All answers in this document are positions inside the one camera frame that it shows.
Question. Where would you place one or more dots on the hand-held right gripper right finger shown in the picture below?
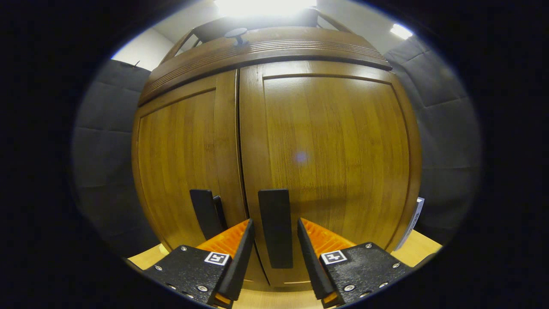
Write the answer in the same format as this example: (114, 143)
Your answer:
(311, 266)

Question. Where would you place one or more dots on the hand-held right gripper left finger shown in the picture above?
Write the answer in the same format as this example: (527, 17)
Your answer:
(240, 266)

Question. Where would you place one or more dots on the wooden shoe cabinet door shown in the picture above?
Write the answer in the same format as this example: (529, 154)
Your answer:
(180, 150)
(334, 150)

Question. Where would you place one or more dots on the wooden double-door shoe cabinet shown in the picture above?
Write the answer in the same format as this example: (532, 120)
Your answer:
(208, 30)

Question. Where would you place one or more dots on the wooden cabinet drawer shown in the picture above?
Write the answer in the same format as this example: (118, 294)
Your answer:
(279, 49)

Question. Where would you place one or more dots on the grey-blue cover book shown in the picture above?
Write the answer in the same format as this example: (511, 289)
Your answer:
(412, 223)

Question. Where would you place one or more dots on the round black drawer knob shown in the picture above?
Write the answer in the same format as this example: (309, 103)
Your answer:
(236, 33)

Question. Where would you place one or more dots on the small ceiling light panel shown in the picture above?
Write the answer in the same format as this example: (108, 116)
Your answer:
(401, 31)

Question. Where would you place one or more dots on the large ceiling light panel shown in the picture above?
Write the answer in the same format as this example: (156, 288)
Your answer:
(266, 6)

